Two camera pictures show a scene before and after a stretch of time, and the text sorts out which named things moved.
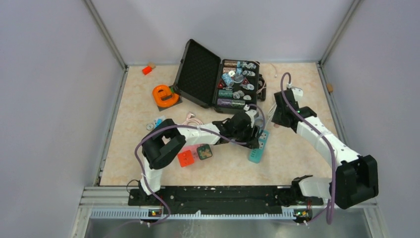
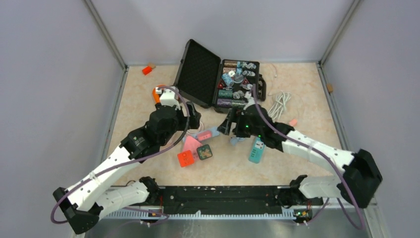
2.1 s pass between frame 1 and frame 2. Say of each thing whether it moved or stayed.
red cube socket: stayed
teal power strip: stayed
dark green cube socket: stayed
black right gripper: moved
